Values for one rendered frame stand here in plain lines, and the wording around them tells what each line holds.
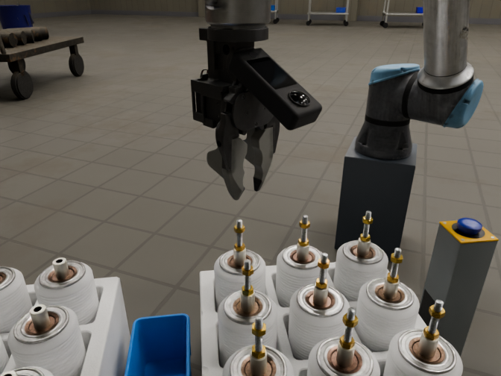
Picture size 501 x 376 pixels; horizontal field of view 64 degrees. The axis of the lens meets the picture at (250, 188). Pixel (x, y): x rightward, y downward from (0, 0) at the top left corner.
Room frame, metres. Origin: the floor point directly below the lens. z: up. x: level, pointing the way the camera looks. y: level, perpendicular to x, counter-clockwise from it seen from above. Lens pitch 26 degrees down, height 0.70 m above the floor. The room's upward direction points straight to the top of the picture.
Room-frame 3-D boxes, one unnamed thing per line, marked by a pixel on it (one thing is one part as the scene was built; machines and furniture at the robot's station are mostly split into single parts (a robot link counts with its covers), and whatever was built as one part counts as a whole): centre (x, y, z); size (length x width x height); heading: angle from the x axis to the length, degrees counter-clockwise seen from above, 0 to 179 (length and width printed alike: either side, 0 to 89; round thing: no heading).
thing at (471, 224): (0.62, -0.39, 0.32); 0.04 x 0.04 x 0.02
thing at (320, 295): (0.51, -0.11, 0.26); 0.02 x 0.02 x 0.03
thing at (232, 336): (0.49, 0.00, 0.16); 0.10 x 0.10 x 0.18
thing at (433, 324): (0.40, -0.24, 0.30); 0.01 x 0.01 x 0.08
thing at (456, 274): (0.62, -0.39, 0.16); 0.07 x 0.07 x 0.31; 7
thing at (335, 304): (0.51, -0.11, 0.25); 0.08 x 0.08 x 0.01
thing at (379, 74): (1.05, -0.37, 0.47); 0.13 x 0.12 x 0.14; 44
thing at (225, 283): (0.61, 0.02, 0.16); 0.10 x 0.10 x 0.18
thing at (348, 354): (0.39, -0.13, 0.26); 0.02 x 0.02 x 0.03
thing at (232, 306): (0.49, 0.00, 0.25); 0.08 x 0.08 x 0.01
